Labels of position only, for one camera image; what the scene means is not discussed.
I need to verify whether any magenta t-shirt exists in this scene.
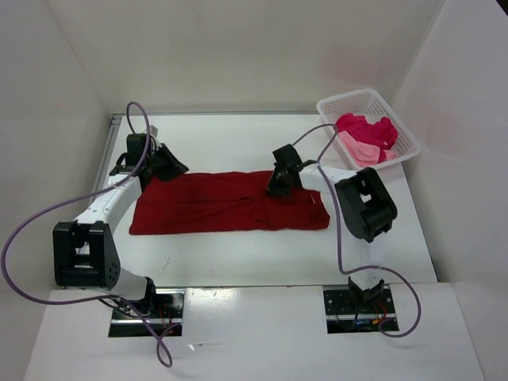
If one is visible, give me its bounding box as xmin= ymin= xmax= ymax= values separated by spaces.
xmin=335 ymin=113 xmax=398 ymax=155

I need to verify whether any white plastic basket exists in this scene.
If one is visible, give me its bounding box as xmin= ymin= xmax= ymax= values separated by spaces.
xmin=316 ymin=88 xmax=421 ymax=169

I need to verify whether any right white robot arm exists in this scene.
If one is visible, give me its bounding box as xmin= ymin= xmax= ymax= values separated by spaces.
xmin=267 ymin=144 xmax=398 ymax=311

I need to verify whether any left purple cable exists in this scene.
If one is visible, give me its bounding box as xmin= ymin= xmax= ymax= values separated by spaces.
xmin=2 ymin=102 xmax=187 ymax=367

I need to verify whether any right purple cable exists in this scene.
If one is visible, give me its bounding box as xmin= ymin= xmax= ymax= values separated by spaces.
xmin=293 ymin=123 xmax=421 ymax=337

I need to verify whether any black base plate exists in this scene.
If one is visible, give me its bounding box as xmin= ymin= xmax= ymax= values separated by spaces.
xmin=107 ymin=288 xmax=186 ymax=338
xmin=322 ymin=286 xmax=399 ymax=334

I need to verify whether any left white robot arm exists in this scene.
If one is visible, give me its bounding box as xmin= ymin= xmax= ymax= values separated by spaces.
xmin=52 ymin=133 xmax=189 ymax=314

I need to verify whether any dark red t-shirt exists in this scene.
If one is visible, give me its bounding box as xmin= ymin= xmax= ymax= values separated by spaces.
xmin=129 ymin=171 xmax=330 ymax=236

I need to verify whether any purple cable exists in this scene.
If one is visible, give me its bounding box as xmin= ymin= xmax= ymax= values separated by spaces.
xmin=2 ymin=102 xmax=187 ymax=367
xmin=293 ymin=123 xmax=421 ymax=337

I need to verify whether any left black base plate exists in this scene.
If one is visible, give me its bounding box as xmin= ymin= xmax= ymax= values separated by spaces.
xmin=107 ymin=288 xmax=186 ymax=338

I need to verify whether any light pink t-shirt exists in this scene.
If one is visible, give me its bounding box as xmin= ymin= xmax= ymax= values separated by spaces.
xmin=338 ymin=131 xmax=397 ymax=167

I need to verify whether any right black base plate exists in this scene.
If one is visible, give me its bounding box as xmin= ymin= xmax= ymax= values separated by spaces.
xmin=322 ymin=286 xmax=399 ymax=334

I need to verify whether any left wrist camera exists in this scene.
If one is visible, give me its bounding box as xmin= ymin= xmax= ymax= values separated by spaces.
xmin=148 ymin=125 xmax=158 ymax=142

